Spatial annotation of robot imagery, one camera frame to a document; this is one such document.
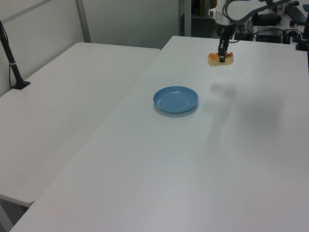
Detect black keyboard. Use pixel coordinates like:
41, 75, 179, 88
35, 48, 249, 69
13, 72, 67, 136
285, 2, 308, 25

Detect white side table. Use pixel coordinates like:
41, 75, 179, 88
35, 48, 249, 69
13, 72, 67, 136
0, 42, 162, 204

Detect black pole clamp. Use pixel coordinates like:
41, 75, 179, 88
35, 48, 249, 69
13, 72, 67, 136
295, 21, 309, 52

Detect black computer box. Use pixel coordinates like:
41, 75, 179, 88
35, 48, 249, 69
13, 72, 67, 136
255, 27, 285, 44

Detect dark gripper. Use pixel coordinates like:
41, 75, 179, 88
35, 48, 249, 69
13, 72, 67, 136
215, 23, 236, 63

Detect dark door frame post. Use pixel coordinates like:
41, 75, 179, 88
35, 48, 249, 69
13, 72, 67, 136
178, 0, 193, 37

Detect blue round plate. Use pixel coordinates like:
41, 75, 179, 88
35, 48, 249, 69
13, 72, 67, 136
153, 86, 200, 115

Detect black camera pole with clamp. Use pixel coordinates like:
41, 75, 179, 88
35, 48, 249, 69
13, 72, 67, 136
0, 19, 31, 91

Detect orange glazed bread roll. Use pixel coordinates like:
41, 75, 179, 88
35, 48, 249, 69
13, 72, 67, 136
208, 51, 235, 67

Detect grey metal frame post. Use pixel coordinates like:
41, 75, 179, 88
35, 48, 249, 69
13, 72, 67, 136
75, 0, 92, 44

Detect brown cushion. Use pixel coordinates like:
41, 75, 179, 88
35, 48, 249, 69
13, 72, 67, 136
253, 13, 282, 26

